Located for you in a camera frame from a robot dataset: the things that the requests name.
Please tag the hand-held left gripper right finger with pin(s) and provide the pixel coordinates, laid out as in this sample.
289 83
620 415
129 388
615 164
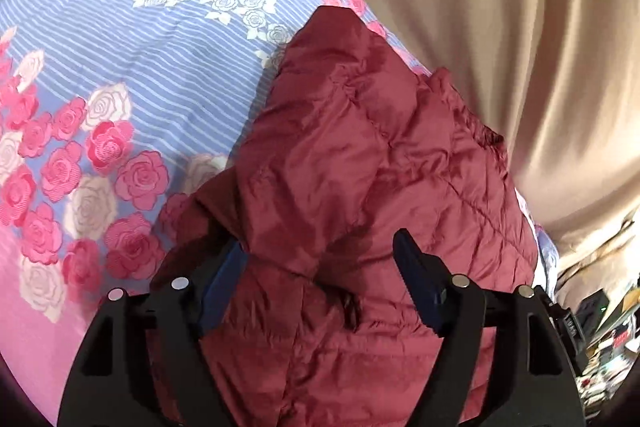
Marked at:
422 284

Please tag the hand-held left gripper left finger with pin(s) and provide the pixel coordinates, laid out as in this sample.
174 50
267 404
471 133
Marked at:
222 289

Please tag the maroon quilted jacket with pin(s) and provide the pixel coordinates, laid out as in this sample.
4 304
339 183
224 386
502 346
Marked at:
360 187

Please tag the cluttered shelf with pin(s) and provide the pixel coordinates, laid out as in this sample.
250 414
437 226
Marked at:
607 337

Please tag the floral pink and blue bedsheet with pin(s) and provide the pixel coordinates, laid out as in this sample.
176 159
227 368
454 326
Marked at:
130 107

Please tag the beige curtain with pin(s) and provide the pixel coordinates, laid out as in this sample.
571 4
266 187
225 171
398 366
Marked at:
500 57

